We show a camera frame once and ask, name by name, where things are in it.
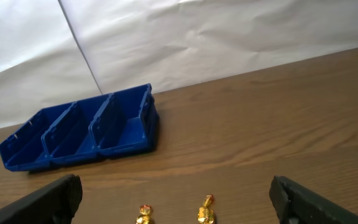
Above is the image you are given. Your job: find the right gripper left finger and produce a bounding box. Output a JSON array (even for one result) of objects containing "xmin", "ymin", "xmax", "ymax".
[{"xmin": 0, "ymin": 174, "xmax": 83, "ymax": 224}]

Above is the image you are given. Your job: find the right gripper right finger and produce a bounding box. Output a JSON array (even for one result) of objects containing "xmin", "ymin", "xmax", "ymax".
[{"xmin": 268, "ymin": 175, "xmax": 358, "ymax": 224}]

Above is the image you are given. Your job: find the gold candy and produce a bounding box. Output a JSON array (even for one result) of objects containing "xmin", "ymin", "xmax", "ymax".
[
  {"xmin": 196, "ymin": 194, "xmax": 216, "ymax": 224},
  {"xmin": 135, "ymin": 204, "xmax": 154, "ymax": 224}
]

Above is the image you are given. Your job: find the blue tray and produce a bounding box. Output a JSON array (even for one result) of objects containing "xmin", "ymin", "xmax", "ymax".
[{"xmin": 0, "ymin": 83, "xmax": 160, "ymax": 172}]

